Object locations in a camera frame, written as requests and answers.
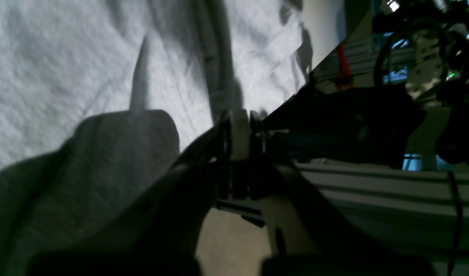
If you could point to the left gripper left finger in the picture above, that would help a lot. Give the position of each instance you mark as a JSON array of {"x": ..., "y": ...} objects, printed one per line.
[{"x": 157, "y": 235}]

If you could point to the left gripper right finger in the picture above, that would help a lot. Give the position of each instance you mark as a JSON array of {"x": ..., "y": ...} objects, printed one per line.
[{"x": 307, "y": 234}]

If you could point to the grey T-shirt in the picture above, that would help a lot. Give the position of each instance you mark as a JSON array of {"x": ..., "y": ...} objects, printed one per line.
[{"x": 99, "y": 97}]

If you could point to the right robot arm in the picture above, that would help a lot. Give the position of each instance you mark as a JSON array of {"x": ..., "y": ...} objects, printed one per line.
[{"x": 438, "y": 32}]

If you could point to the aluminium frame rail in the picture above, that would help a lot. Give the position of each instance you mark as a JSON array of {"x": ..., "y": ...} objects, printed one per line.
[{"x": 399, "y": 168}]

